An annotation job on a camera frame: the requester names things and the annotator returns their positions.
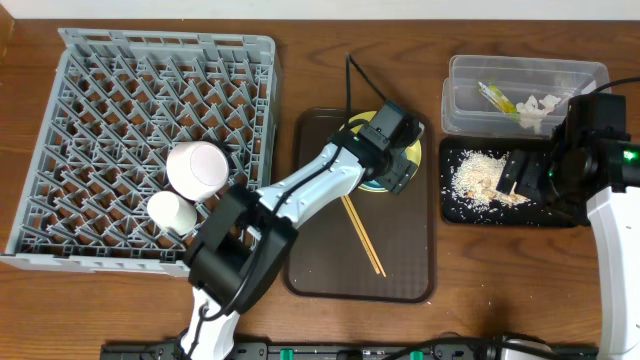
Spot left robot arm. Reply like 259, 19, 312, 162
176, 101, 424, 359

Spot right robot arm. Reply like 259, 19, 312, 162
496, 90, 639, 359

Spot nut shell scraps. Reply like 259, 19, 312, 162
480, 179, 529, 206

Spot wooden chopstick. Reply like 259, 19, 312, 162
344, 194, 387, 278
341, 196, 386, 277

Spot green snack wrapper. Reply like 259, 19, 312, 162
478, 82, 518, 114

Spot wooden chopstick left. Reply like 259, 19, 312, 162
341, 196, 386, 277

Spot grey plastic dish rack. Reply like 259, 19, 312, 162
1, 28, 281, 277

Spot white pink bowl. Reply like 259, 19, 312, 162
166, 141, 230, 202

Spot wooden chopstick right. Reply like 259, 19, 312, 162
344, 194, 387, 278

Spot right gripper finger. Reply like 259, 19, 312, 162
519, 151, 548, 200
496, 150, 528, 195

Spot clear plastic bin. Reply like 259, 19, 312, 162
441, 55, 609, 139

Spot brown serving tray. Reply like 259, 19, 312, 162
283, 127, 437, 304

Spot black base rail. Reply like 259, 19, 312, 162
99, 334, 596, 360

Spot black food waste tray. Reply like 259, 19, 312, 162
439, 136, 575, 228

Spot yellow plate bowl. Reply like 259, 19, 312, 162
349, 111, 422, 166

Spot light blue bowl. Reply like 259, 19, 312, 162
359, 180, 387, 193

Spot pile of rice grains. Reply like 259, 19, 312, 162
450, 150, 519, 215

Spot white cup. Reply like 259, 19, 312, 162
147, 191, 197, 235

